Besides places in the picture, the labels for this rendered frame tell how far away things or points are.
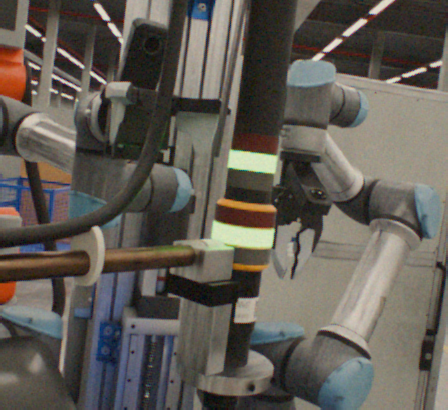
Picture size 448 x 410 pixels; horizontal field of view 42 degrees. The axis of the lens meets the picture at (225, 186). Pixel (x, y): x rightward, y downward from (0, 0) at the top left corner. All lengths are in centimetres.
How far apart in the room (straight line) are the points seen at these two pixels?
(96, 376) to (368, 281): 63
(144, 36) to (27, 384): 38
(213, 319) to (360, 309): 86
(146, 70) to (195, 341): 38
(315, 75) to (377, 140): 155
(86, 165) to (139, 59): 20
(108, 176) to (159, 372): 62
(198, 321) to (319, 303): 210
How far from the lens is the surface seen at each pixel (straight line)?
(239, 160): 40
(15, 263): 30
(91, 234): 32
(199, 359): 41
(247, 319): 42
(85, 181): 83
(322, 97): 97
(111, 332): 134
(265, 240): 41
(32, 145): 113
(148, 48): 68
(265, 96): 40
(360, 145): 247
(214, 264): 38
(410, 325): 273
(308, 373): 119
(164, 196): 91
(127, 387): 130
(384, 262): 128
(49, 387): 50
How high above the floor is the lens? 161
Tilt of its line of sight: 3 degrees down
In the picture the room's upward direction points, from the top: 8 degrees clockwise
